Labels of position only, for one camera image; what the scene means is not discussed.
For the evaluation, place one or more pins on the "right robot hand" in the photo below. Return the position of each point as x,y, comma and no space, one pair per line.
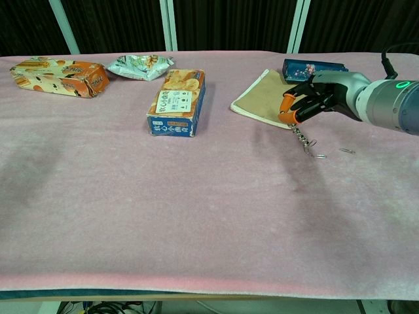
340,85

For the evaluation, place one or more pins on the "silver metal chain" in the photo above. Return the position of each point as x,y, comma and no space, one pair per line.
302,139

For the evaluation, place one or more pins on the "blue pencil case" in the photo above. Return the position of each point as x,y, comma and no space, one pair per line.
294,70

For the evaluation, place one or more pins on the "black pleated partition panel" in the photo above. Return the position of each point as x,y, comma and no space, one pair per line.
114,26
229,26
26,26
343,26

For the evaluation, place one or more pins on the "brown spiral notebook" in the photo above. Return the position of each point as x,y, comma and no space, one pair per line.
262,95

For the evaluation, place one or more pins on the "blue orange cookie box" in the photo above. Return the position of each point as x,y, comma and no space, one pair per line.
176,98

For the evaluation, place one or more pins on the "silver green snack bag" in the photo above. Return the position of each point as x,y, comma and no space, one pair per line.
137,67

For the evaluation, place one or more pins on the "pink table cloth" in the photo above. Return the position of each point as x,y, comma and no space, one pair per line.
131,196

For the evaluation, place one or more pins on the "crumpled orange snack box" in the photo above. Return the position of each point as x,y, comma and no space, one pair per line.
49,75

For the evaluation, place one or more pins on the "white partition post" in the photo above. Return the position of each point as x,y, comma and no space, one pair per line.
65,29
168,26
298,26

